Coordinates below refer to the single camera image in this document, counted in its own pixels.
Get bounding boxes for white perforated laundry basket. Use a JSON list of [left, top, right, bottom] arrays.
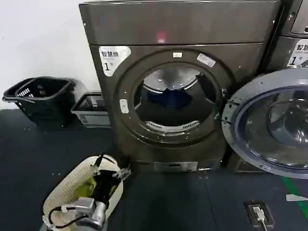
[[42, 154, 125, 229]]

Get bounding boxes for grey rectangular box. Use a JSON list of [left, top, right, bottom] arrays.
[[71, 92, 112, 126]]

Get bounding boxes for black plastic basket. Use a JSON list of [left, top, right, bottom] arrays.
[[2, 77, 73, 126], [15, 76, 88, 127]]

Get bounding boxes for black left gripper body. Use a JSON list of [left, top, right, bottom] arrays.
[[92, 169, 120, 205]]

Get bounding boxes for grey dryer with open drum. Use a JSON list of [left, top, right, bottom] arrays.
[[78, 0, 285, 173]]

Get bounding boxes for dark blue clothes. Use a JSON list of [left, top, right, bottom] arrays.
[[146, 88, 193, 109]]

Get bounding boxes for white plug with cable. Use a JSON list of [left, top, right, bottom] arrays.
[[252, 206, 269, 231]]

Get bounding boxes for black floor socket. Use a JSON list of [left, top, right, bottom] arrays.
[[244, 199, 275, 229]]

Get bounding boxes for green floor tape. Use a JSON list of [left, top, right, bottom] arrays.
[[281, 176, 308, 215]]

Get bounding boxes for grey dryer with number sticker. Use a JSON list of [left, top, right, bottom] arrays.
[[226, 0, 308, 173]]

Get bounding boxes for round glass dryer door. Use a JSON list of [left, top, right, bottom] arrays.
[[220, 69, 308, 180]]

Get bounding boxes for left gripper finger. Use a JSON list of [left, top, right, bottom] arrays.
[[114, 156, 132, 180], [90, 154, 105, 177]]

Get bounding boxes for white floor tape piece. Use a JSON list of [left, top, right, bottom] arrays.
[[285, 193, 302, 202]]

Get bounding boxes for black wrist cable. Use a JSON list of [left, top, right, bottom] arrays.
[[49, 204, 84, 226]]

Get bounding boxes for yellow-green cloth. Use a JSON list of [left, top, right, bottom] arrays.
[[75, 176, 116, 197]]

